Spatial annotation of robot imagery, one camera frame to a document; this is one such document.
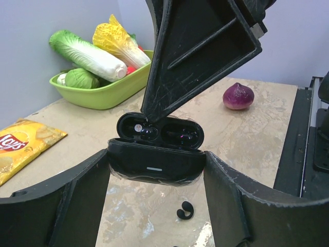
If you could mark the yellow Lays chips bag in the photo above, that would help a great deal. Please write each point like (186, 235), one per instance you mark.
(24, 141)

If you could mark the green plastic basket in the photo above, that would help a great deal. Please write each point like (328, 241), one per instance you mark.
(108, 96)

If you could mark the red tomato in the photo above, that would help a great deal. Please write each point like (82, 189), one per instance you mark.
(130, 70)

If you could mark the yellow leaf cabbage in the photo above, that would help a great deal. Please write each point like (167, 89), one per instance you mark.
(113, 38)

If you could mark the long napa cabbage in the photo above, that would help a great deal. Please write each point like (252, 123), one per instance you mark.
(88, 56)

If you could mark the white cauliflower piece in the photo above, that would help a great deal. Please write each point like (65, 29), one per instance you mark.
(61, 79)

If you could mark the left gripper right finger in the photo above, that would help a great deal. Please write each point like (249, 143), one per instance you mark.
(244, 212)

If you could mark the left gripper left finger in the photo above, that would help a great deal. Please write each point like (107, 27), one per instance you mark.
(64, 210)

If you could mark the black earbud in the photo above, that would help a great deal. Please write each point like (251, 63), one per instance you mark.
(186, 212)

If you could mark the round green cabbage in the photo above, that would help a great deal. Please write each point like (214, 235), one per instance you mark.
(81, 79)

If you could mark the purple onion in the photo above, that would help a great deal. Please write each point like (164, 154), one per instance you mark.
(238, 97)

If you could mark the black earbud charging case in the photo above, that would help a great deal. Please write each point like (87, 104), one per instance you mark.
(166, 152)

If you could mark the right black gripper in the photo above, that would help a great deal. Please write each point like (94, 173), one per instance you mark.
(197, 43)

